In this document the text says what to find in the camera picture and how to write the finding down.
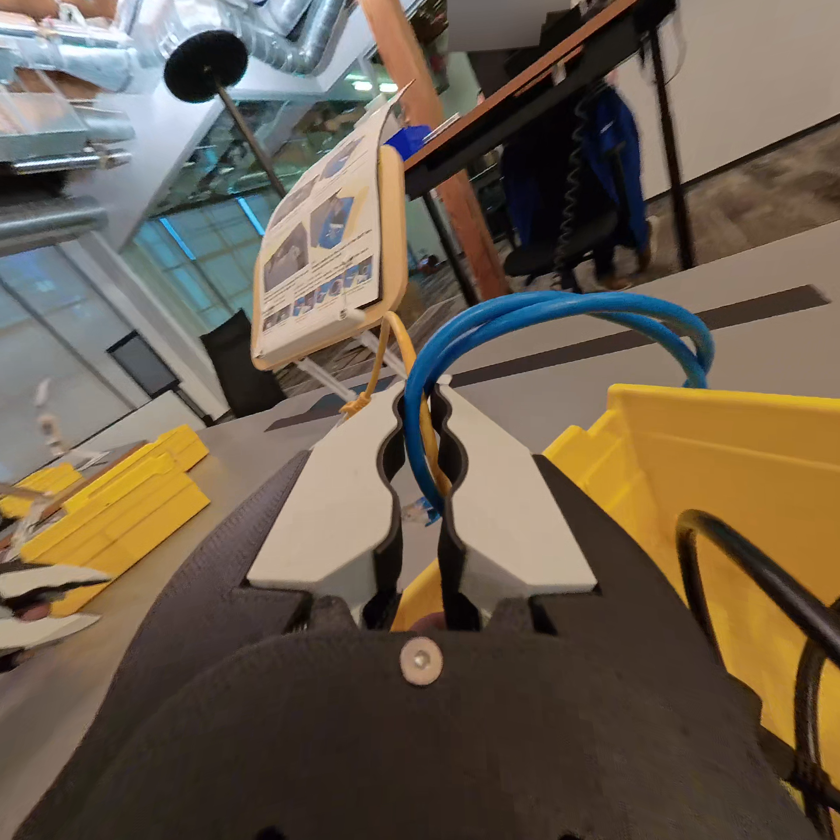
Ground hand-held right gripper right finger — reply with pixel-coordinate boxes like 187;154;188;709
430;382;599;633

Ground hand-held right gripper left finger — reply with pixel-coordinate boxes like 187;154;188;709
246;382;404;631

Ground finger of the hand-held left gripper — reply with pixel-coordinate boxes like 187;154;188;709
0;563;114;602
0;612;102;653

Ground yellow ethernet cable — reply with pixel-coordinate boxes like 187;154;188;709
340;310;455;498

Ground yellow plastic bin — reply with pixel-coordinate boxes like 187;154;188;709
0;423;212;618

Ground yellow bin with divider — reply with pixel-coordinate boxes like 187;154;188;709
394;384;840;840

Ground blue ethernet cable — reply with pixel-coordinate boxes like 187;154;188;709
402;290;716;527

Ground black ethernet cable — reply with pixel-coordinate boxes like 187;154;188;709
676;508;840;840

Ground black mesh office chair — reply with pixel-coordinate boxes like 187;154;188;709
199;308;287;422

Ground dark framed panel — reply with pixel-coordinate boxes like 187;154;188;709
107;330;182;399

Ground black swivel chair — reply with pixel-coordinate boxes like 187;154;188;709
504;223;621;294

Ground wooden column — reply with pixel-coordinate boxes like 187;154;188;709
360;0;511;301

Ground blue jacket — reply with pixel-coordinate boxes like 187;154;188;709
505;85;652;265

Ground blue box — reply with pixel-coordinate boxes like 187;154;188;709
384;125;432;160

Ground wooden table black legs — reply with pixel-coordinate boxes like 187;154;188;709
403;0;695;271

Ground black metal pole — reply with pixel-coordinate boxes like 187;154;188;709
163;29;290;199

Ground silver air duct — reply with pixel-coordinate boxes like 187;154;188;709
0;0;349;257

